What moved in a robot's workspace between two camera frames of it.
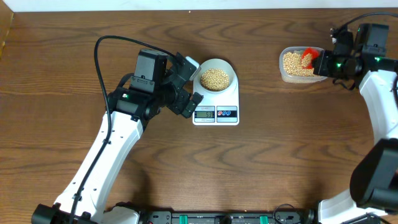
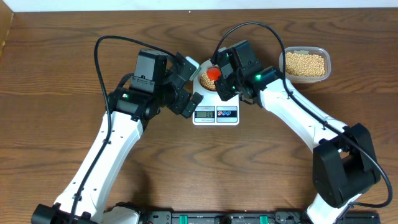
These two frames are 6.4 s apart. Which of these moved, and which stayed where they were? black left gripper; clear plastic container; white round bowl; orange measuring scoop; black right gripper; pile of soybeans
Moved: black right gripper; orange measuring scoop
Stayed: black left gripper; white round bowl; pile of soybeans; clear plastic container
